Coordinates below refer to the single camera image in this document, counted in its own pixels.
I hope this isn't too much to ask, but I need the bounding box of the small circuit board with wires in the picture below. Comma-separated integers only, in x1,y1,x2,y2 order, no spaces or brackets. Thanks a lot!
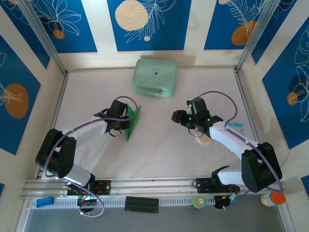
77,193,98,208
214,194,240,210

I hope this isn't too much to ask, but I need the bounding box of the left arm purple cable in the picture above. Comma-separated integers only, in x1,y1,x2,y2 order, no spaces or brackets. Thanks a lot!
43,96,139,218

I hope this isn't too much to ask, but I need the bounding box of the blue white plastic packet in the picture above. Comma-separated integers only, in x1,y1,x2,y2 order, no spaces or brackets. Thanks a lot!
228,122,244,132

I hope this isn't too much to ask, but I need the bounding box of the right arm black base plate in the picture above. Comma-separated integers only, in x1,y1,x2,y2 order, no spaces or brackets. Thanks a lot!
195,177,240,194

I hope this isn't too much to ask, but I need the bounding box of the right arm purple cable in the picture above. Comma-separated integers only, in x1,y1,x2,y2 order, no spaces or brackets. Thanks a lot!
193,90,284,211

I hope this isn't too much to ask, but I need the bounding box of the orange cap bottle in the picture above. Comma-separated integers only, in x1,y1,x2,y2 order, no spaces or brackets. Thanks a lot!
260,192,287,207

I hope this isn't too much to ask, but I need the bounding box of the aluminium table side rail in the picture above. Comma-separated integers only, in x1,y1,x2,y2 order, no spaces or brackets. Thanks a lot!
35,72,70,179
233,68,272,174

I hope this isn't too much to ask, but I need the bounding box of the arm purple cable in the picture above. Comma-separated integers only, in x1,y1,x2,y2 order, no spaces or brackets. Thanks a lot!
43,96,139,218
193,90,284,211

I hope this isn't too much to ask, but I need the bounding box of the aluminium frame post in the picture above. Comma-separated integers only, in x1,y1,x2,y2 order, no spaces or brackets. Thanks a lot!
235,0,282,72
18,0,69,75

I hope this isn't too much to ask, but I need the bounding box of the round beige sponge pack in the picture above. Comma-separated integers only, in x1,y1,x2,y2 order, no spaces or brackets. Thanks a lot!
195,128,214,146

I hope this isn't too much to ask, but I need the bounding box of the mint green zip pouch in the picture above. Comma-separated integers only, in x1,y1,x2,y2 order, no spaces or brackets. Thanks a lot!
133,58,179,98

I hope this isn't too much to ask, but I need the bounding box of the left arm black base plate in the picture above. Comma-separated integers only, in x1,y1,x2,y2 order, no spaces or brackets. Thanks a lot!
67,180,112,196

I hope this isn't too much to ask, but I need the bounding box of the blue bone-shaped block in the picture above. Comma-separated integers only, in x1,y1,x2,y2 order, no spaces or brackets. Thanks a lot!
36,197,54,208

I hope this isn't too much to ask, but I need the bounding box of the green tape roll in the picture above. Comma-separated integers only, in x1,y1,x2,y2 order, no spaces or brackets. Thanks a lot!
190,195,206,210

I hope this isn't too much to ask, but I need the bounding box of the slotted grey cable tray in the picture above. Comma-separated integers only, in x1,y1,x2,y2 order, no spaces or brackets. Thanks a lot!
31,195,215,210

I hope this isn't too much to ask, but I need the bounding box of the black ribbed rectangular block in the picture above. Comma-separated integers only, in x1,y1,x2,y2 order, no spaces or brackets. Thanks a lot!
124,196,159,214

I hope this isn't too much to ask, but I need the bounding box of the green square paper sheet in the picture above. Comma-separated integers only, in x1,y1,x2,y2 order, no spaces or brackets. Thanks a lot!
125,102,142,142

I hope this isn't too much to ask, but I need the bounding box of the aluminium mounting rail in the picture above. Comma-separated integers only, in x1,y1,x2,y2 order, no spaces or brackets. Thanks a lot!
20,175,285,200

